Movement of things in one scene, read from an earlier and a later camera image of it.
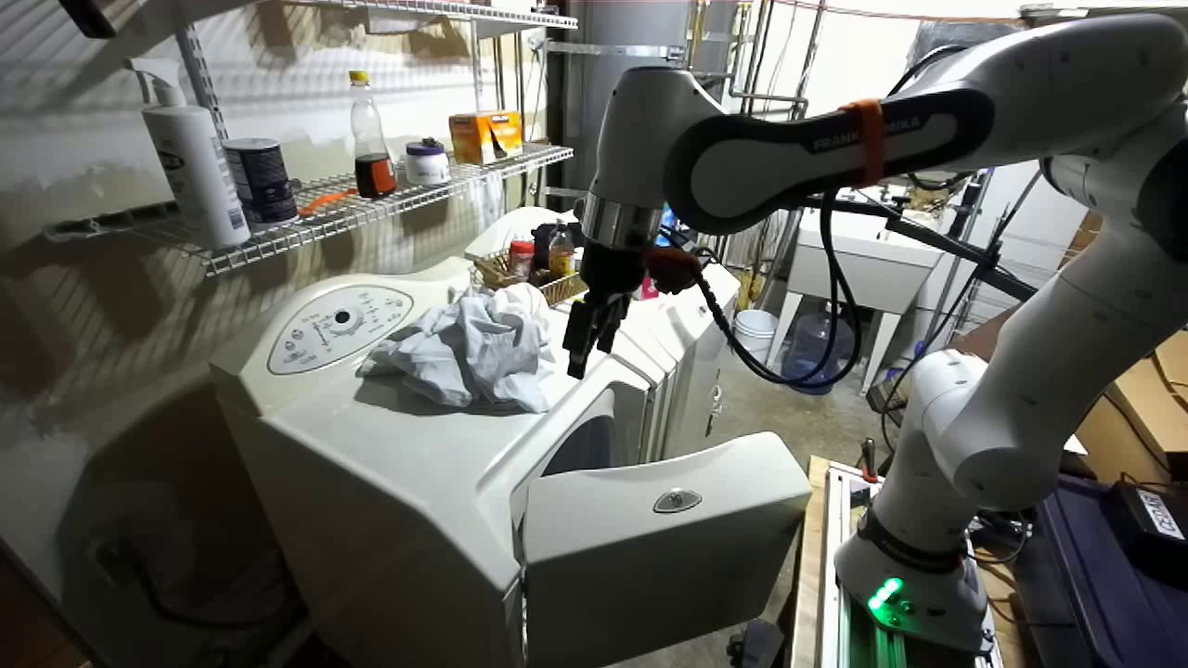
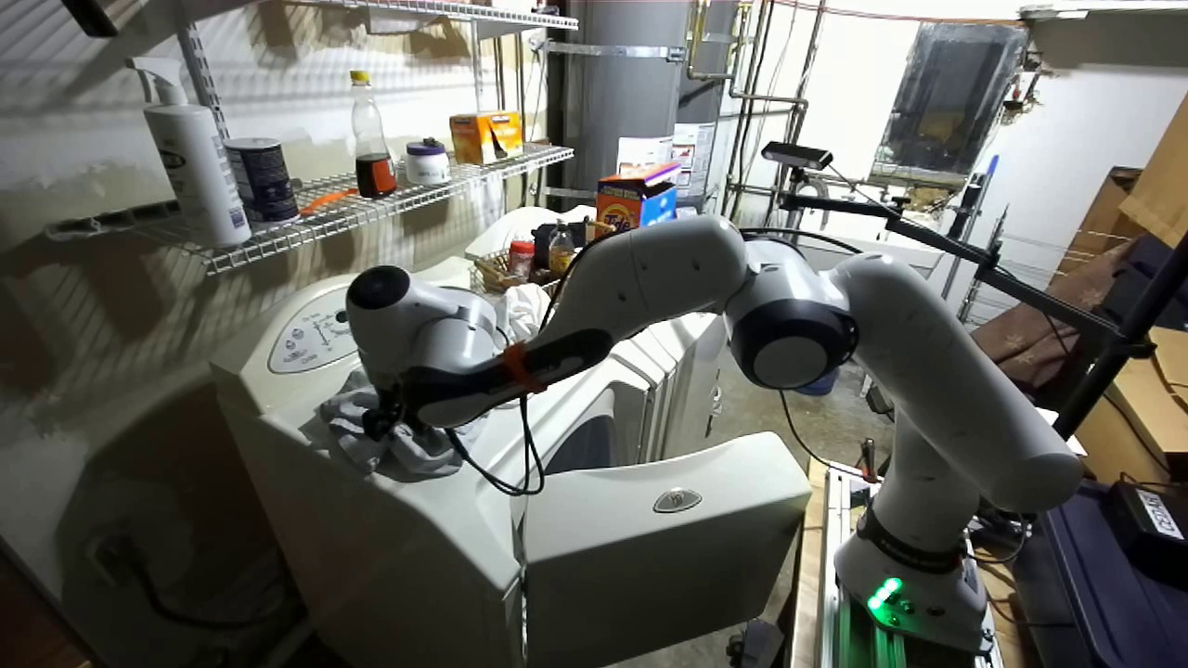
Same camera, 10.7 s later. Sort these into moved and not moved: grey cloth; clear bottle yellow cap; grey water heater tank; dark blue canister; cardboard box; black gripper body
Moved: grey cloth; black gripper body
Not moved: dark blue canister; cardboard box; grey water heater tank; clear bottle yellow cap
